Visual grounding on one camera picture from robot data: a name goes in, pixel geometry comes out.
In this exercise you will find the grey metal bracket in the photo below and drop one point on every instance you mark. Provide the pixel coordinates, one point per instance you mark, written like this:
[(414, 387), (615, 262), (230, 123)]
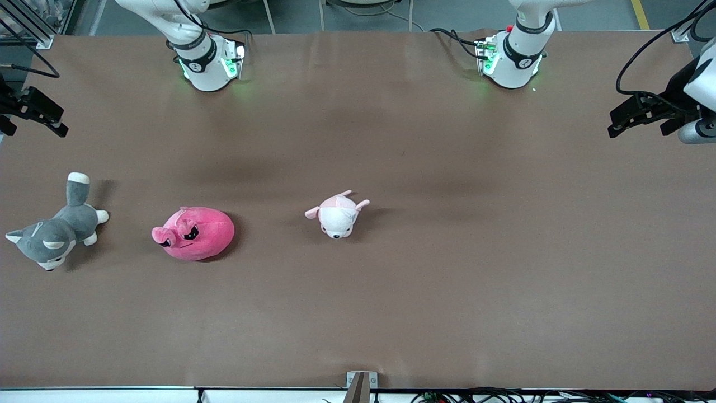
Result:
[(373, 380)]

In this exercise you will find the grey husky plush toy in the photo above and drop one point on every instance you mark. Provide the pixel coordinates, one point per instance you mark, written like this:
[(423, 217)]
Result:
[(56, 235)]

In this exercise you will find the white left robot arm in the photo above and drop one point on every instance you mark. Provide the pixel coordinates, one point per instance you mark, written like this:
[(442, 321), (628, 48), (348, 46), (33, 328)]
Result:
[(520, 56)]

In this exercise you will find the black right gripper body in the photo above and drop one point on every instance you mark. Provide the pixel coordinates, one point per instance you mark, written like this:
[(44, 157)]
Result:
[(6, 103)]

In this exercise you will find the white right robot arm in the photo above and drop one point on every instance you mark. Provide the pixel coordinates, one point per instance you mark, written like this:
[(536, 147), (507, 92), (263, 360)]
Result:
[(207, 67)]

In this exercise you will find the brown camera post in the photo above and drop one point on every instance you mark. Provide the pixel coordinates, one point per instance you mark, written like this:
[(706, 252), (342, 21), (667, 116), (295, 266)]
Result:
[(358, 392)]

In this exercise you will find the aluminium frame profile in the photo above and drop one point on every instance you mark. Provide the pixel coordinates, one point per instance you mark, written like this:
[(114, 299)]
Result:
[(42, 39), (679, 34)]

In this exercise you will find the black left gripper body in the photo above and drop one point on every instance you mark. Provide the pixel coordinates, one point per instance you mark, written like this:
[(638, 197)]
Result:
[(675, 93)]

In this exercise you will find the pink round plush toy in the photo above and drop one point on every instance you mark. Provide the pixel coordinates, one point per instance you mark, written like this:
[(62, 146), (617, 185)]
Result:
[(207, 235)]

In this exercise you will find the white table edge rail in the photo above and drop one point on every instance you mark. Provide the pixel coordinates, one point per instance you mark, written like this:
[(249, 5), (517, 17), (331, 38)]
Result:
[(112, 396)]

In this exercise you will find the white and pink plush dog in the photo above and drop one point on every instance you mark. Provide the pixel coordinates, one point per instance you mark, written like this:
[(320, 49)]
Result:
[(335, 218)]

